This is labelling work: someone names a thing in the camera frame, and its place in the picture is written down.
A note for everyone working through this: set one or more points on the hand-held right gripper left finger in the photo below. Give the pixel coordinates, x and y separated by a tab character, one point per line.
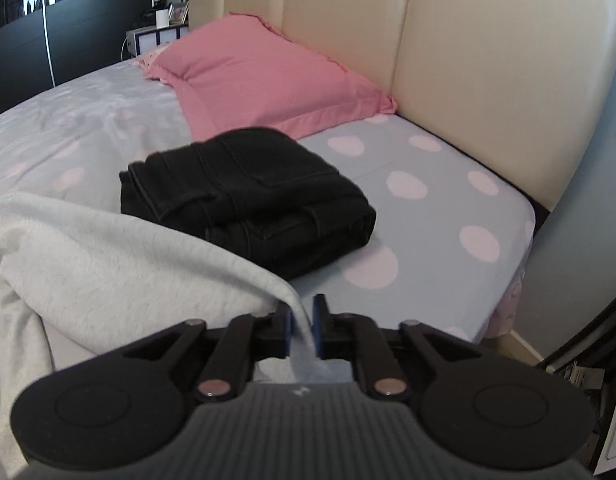
288	332

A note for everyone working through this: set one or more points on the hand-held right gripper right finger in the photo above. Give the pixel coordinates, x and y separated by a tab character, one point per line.
316	330

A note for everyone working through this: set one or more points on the white printed sweatshirt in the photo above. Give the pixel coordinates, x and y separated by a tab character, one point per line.
113	270

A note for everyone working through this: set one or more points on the black folded pants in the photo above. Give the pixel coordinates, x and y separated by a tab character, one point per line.
248	195

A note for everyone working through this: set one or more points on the dark bedside shelf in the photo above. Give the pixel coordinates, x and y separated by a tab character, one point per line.
583	360

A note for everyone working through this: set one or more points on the beige padded headboard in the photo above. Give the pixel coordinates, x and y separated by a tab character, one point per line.
478	60

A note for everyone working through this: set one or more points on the white nightstand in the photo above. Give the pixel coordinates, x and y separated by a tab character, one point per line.
153	39

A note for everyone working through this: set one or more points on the white cup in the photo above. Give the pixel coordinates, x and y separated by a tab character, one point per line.
161	17

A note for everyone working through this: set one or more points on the black sliding wardrobe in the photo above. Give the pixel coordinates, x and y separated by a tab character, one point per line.
18	50

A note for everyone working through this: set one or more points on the small photo frame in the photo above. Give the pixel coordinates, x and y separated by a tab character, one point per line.
179	12

